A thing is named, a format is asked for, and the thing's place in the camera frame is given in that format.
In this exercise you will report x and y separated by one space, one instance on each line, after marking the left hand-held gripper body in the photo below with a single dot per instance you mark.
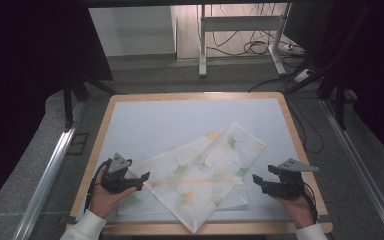
117 178

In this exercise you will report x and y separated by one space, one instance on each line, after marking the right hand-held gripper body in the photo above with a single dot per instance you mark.
290 185

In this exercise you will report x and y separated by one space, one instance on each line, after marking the white leaf print cloth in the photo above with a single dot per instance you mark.
200 173

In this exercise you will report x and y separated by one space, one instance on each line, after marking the person's left hand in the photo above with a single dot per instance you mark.
105 201

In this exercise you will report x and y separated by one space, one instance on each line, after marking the person's right hand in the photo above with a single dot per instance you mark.
296 211

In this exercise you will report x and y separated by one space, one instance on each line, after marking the dark floor socket plate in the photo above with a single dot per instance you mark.
77 143

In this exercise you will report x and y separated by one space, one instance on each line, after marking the white table mat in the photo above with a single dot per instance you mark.
166 123

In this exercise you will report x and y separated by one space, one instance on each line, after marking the black metal stand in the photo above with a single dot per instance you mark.
69 100
338 90

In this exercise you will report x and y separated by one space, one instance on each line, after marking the white power strip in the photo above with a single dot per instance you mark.
302 75

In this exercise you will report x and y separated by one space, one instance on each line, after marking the black curtain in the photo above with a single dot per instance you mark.
30 83
380 66

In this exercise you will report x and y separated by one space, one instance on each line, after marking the white cabinet panel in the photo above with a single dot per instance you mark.
131 31

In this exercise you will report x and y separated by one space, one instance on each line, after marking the aluminium floor rail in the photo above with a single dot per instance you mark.
46 176
363 170

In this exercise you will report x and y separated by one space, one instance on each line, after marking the white metal desk frame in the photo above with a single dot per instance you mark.
240 23

